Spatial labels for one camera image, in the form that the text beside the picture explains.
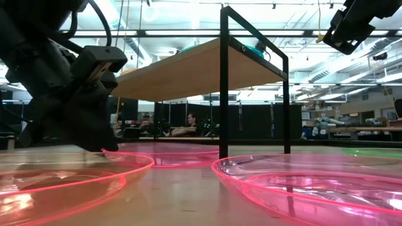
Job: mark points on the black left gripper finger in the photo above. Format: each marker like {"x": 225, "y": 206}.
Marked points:
{"x": 102, "y": 125}
{"x": 72, "y": 128}

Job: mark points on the clear teal plate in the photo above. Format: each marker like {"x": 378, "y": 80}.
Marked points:
{"x": 187, "y": 48}

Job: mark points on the clear green plate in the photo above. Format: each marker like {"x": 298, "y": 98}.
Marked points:
{"x": 377, "y": 153}

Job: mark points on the large clear pink plate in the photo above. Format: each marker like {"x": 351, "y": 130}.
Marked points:
{"x": 314, "y": 194}

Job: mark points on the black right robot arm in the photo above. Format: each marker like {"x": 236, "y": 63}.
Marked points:
{"x": 377, "y": 7}

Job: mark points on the pale robot arm on workbench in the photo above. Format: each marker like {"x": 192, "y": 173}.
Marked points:
{"x": 329, "y": 120}

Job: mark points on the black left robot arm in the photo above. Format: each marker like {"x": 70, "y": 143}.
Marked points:
{"x": 19, "y": 31}

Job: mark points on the yellow pole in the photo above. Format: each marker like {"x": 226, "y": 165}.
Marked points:
{"x": 118, "y": 110}

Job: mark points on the black ceiling-mounted device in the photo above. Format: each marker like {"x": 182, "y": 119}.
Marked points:
{"x": 380, "y": 56}

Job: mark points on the person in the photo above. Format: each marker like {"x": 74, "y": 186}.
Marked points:
{"x": 145, "y": 123}
{"x": 188, "y": 125}

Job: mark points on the black monitor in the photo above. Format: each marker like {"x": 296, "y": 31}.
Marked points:
{"x": 399, "y": 108}

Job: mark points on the wooden workbench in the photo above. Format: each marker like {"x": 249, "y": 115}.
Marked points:
{"x": 361, "y": 128}

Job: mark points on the black curtain partition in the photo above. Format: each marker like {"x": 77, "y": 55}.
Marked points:
{"x": 257, "y": 120}

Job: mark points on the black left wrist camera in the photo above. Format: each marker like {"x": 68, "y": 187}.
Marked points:
{"x": 94, "y": 56}

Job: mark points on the wooden shelf with black frame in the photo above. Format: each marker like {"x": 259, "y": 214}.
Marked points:
{"x": 188, "y": 75}

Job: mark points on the black overhead frame bar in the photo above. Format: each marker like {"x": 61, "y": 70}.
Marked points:
{"x": 188, "y": 36}

